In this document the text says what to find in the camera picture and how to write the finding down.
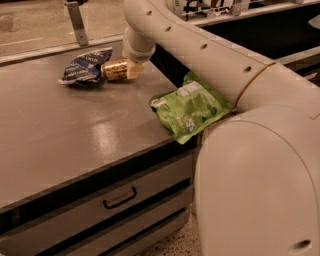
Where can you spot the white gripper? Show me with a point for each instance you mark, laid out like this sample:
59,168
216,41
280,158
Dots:
141,57

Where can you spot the orange drink can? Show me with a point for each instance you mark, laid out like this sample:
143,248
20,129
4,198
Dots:
114,70

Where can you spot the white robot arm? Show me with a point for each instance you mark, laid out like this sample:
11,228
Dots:
257,178

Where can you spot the blue chip bag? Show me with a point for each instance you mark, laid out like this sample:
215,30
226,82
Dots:
86,67

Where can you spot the green snack bag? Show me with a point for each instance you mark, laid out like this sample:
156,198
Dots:
189,109

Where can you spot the black office chair base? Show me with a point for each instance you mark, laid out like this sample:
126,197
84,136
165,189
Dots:
196,6

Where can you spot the grey cabinet drawer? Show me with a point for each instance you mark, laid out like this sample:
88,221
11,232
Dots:
51,204

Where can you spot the metal railing bracket left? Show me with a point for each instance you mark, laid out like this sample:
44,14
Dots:
73,7

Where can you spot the black drawer handle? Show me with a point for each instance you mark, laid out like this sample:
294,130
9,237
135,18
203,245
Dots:
121,199

